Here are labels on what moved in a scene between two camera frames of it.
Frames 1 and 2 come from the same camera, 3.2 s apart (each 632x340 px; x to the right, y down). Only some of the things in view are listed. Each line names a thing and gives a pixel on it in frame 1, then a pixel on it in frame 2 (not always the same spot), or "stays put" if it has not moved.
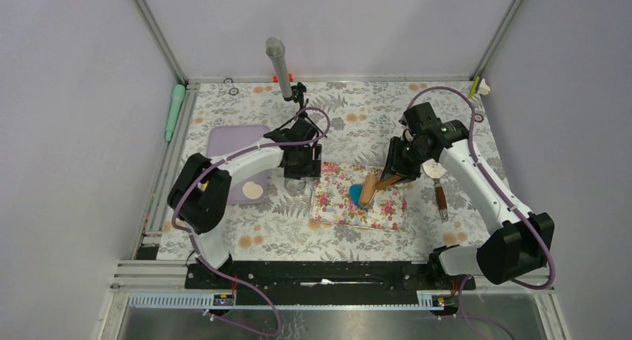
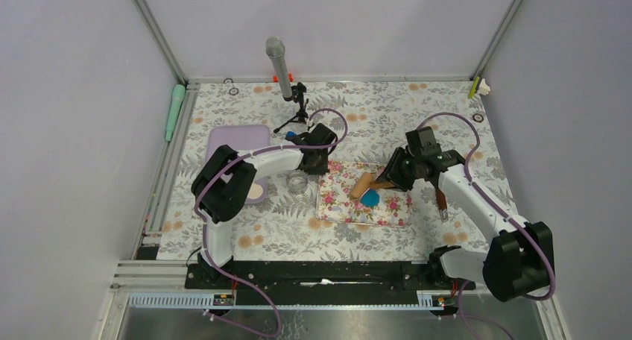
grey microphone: x=275 y=48 stays put
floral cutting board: x=332 y=203 stays put
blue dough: x=355 y=191 -> x=370 y=198
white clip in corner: x=484 y=88 stays put
